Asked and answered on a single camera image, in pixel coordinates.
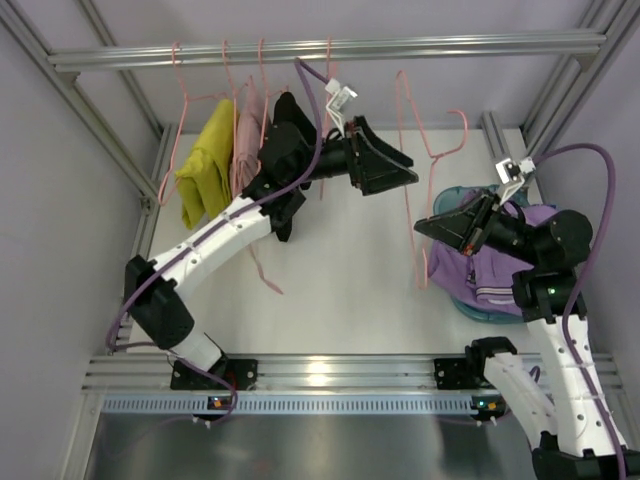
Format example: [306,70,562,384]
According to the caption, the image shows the pink hanger of blue trousers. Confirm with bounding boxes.
[317,36,337,201]

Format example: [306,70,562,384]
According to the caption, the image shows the purple trousers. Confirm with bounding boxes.
[429,186,556,325]

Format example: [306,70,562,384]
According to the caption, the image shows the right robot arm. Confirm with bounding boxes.
[414,189,639,479]

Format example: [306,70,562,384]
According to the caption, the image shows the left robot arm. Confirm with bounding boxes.
[123,116,419,384]

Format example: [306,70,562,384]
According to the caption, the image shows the black trousers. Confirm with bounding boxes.
[259,93,317,242]

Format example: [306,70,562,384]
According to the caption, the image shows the pink trousers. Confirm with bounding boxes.
[237,77,270,196]

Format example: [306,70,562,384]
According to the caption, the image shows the pink hanger of black trousers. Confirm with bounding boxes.
[254,37,291,151]

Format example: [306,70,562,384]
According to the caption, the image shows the yellow trousers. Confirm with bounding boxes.
[175,99,236,230]

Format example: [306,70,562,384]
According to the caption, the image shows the pink hanger of yellow trousers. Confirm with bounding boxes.
[157,41,228,207]

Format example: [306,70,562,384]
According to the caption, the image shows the teal plastic bin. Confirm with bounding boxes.
[432,184,531,325]

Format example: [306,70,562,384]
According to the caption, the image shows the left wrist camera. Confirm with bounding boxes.
[325,78,358,136]

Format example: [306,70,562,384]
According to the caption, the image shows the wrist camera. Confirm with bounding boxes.
[495,157,536,205]
[325,78,358,136]

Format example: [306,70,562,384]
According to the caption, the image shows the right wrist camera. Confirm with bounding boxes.
[495,157,536,205]

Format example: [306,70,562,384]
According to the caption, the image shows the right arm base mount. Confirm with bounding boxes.
[433,357,493,391]

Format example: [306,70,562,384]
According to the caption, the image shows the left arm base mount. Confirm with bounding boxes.
[170,358,259,391]

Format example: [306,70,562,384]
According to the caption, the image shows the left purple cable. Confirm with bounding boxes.
[104,56,337,426]

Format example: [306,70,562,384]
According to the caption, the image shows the grey slotted cable duct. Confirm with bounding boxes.
[102,394,506,417]

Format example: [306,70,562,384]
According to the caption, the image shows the aluminium hanging rail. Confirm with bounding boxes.
[48,29,606,72]

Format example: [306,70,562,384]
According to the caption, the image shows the aluminium front rail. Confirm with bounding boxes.
[82,351,624,399]

